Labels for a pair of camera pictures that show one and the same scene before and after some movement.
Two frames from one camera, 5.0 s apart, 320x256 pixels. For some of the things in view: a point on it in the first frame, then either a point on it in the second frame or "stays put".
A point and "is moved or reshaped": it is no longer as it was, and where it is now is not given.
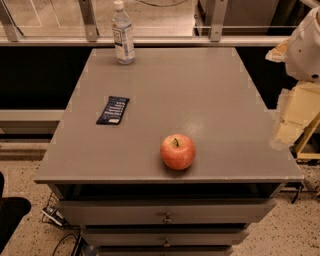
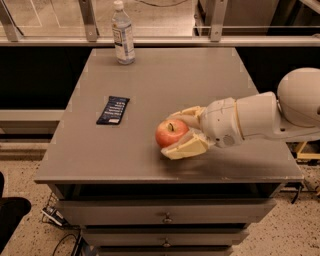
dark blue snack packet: x=112 y=112 stays put
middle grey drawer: x=163 y=238 stays put
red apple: x=177 y=152 is moved or reshaped
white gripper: x=304 y=53 → x=219 y=120
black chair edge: x=12 y=210 stays put
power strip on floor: x=55 y=215 stays put
